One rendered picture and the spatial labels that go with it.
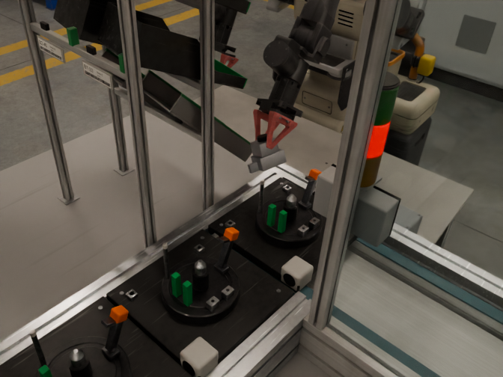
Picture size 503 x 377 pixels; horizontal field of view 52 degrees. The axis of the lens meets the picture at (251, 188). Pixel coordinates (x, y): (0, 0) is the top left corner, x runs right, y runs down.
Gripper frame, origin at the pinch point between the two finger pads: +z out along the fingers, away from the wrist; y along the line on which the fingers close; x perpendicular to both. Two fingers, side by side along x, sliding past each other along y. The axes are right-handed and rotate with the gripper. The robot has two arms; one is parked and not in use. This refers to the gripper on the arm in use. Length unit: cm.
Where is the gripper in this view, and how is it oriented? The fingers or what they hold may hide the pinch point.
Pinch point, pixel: (264, 143)
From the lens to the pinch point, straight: 113.4
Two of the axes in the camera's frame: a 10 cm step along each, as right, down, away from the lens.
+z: -3.6, 9.3, 0.0
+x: 8.0, 3.1, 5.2
